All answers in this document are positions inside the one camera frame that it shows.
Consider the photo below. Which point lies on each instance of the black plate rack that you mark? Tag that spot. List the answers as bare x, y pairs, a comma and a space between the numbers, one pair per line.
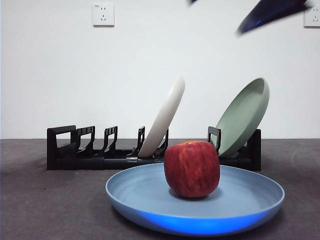
87, 163

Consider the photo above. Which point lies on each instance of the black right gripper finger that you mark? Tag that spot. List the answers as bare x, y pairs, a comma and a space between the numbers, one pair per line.
272, 12
192, 1

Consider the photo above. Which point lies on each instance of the red apple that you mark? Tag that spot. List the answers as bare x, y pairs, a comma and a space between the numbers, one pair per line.
191, 170

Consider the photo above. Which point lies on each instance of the white plate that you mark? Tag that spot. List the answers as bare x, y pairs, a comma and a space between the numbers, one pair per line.
165, 117

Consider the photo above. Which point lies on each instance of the blue plate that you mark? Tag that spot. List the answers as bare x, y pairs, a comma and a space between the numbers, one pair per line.
155, 200

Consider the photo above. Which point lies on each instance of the white wall socket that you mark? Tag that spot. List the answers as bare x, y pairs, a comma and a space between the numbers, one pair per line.
103, 15
313, 21

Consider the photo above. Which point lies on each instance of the green plate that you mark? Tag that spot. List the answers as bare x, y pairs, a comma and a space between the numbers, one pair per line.
240, 125

